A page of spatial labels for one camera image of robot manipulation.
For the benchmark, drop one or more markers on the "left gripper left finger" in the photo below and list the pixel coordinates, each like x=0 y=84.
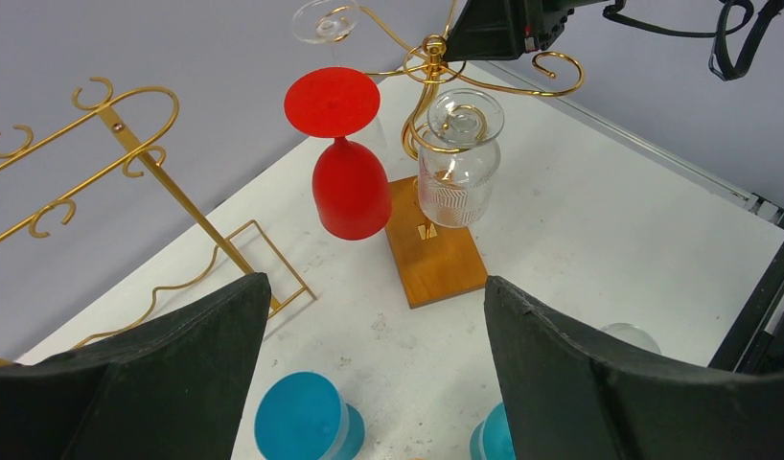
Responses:
x=171 y=388

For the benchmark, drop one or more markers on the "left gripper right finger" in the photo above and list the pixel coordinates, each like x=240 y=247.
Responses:
x=571 y=391

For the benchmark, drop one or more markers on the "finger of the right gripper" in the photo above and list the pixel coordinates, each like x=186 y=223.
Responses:
x=489 y=30

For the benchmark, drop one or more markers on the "teal plastic goblet front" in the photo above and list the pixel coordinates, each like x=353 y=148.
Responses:
x=491 y=439

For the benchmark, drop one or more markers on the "clear glass tumbler goblet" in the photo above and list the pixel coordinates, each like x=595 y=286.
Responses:
x=457 y=173

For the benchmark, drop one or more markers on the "red plastic goblet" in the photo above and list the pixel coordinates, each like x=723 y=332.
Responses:
x=349 y=184

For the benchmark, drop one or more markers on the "clear wine glass front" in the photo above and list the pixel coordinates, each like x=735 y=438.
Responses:
x=633 y=335

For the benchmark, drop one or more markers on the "gold tree rack wooden base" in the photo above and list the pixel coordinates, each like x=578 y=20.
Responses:
x=436 y=263

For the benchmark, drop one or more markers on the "blue plastic goblet rear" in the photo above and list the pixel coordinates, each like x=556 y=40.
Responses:
x=303 y=416

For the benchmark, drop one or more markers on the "aluminium rail frame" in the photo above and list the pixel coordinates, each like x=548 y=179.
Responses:
x=608 y=229

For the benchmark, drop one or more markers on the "gold rectangular wire glass rack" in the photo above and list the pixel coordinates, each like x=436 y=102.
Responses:
x=82 y=245

